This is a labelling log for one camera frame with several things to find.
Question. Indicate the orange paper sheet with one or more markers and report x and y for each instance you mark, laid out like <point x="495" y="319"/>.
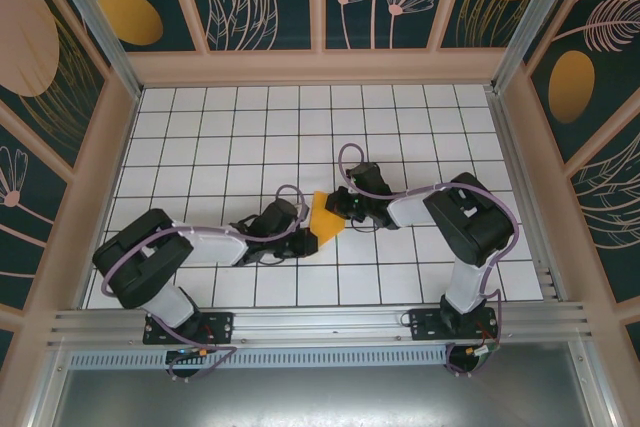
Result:
<point x="327" y="227"/>

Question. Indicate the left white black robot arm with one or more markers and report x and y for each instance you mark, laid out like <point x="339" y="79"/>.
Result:
<point x="210" y="247"/>

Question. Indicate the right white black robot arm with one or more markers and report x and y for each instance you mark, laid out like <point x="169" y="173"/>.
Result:
<point x="407" y="209"/>

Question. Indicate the grey metal sheet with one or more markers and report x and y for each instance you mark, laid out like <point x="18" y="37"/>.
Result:
<point x="320" y="397"/>

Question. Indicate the aluminium mounting rail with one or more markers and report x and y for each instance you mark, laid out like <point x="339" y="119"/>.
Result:
<point x="320" y="327"/>

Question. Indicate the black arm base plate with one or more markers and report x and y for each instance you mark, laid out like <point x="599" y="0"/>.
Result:
<point x="222" y="319"/>
<point x="425" y="329"/>

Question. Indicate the aluminium table side rail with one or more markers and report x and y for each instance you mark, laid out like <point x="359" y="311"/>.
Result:
<point x="524" y="197"/>

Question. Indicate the short aluminium frame post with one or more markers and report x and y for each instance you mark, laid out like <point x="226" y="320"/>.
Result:
<point x="592" y="387"/>
<point x="47" y="397"/>

